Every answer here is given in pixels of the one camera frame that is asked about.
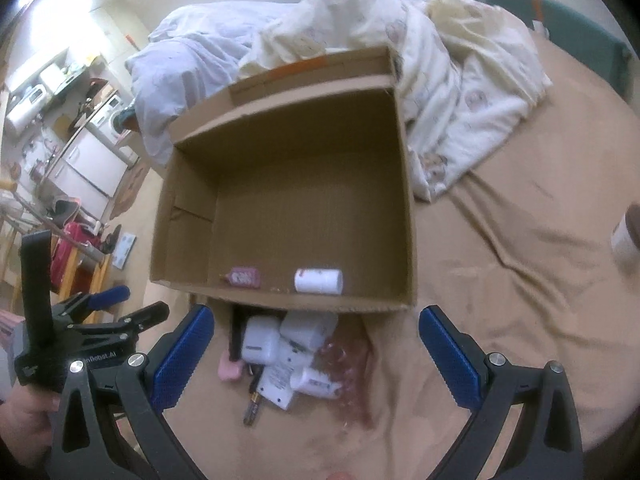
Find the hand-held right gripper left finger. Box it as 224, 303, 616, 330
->
47, 304, 216, 480

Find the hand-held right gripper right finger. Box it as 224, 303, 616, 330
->
419, 305, 585, 480

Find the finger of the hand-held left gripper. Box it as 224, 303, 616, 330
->
52, 285, 132, 325
67, 301, 171, 342

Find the gold and black battery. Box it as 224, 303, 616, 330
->
243, 392, 263, 427

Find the white device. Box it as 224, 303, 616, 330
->
257, 346, 302, 411

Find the white cube adapter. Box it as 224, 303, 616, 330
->
280, 311, 340, 353

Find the white bottle blue print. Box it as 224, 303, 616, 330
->
290, 367, 344, 400

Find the cardboard box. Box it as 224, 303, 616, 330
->
149, 45, 418, 313

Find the person's left hand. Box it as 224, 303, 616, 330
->
0, 387, 63, 461

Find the pink plastic item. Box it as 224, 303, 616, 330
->
218, 355, 243, 382

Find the white floor scale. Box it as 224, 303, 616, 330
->
111, 234, 137, 270

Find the red bag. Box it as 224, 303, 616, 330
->
50, 222, 101, 291

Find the white rounded power adapter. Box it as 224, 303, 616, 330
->
241, 316, 281, 365

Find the small pink bottle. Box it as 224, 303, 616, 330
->
220, 267, 262, 288

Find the clear plastic bag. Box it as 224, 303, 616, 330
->
315, 335, 374, 429

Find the brown round rug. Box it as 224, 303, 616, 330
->
112, 167, 149, 217

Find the white cabinet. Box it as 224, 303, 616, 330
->
47, 130, 128, 202

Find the white cylindrical bottle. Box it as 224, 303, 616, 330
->
294, 268, 344, 296

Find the white washing machine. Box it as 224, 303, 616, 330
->
94, 97, 132, 145

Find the white microwave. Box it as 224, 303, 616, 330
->
6, 85, 53, 128

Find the white jar brown lid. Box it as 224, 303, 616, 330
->
611, 205, 640, 266

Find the light blue blanket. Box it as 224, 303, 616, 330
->
125, 2, 301, 176

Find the cream bear print duvet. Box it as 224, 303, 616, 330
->
237, 0, 553, 203

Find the green headboard cushion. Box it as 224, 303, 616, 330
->
482, 0, 633, 101

